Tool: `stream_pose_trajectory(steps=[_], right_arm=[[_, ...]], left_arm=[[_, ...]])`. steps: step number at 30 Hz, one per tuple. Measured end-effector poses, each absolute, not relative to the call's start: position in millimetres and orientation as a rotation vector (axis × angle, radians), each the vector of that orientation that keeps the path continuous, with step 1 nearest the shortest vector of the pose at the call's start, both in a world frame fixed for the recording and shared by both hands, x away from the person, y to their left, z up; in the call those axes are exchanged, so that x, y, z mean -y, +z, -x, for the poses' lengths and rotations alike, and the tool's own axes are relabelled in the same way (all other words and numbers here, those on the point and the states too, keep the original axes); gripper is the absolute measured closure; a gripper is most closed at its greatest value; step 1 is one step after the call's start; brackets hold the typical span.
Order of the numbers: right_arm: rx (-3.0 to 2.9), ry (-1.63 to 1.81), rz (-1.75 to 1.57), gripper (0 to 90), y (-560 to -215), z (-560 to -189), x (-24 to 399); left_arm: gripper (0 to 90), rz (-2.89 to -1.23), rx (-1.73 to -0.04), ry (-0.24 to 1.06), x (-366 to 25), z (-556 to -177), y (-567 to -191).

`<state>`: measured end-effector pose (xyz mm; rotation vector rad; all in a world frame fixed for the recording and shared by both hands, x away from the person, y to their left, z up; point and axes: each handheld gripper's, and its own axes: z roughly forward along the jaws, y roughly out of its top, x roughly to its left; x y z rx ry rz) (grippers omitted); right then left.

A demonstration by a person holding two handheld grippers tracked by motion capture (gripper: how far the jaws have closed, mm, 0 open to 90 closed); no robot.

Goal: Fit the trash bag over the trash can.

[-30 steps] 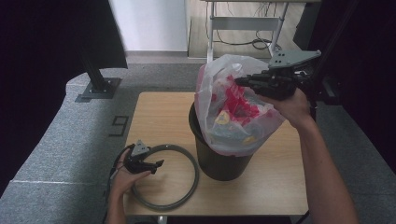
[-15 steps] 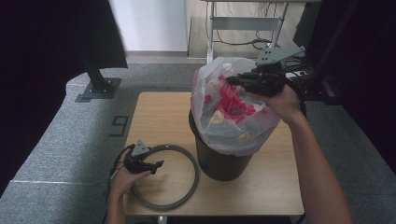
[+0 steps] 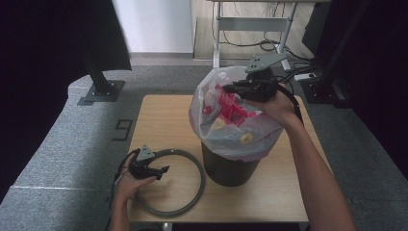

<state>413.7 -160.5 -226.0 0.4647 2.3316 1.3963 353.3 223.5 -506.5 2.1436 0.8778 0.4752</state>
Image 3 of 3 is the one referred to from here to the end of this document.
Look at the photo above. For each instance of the black curtain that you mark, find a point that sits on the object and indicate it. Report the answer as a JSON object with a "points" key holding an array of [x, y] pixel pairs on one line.
{"points": [[385, 64], [48, 48]]}

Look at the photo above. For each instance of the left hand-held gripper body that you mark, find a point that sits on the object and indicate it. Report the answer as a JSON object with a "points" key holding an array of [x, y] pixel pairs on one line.
{"points": [[144, 166]]}

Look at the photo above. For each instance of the black floor outlet frame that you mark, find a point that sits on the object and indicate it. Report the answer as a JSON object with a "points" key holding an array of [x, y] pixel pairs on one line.
{"points": [[123, 129]]}

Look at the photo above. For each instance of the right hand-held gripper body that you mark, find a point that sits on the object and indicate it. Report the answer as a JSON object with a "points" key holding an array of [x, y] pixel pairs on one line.
{"points": [[260, 89]]}

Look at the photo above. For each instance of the black metal stand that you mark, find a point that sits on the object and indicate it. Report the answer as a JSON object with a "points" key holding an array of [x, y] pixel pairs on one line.
{"points": [[102, 91], [324, 93]]}

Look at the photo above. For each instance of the person's left hand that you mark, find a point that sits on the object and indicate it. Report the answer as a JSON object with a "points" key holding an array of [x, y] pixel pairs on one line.
{"points": [[128, 187]]}

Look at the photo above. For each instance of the black trash bin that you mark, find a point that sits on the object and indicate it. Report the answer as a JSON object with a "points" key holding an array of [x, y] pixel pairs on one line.
{"points": [[227, 173]]}

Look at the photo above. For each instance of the white power strip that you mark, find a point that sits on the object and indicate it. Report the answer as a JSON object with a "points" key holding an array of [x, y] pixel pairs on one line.
{"points": [[304, 77]]}

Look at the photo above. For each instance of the white plastic bag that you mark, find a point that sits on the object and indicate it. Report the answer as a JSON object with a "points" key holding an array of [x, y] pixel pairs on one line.
{"points": [[224, 141]]}

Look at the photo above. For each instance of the person's right hand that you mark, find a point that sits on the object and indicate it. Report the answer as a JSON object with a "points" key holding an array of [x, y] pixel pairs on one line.
{"points": [[282, 109]]}

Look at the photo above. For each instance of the white desk frame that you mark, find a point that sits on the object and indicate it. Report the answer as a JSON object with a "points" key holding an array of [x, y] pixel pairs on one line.
{"points": [[253, 24]]}

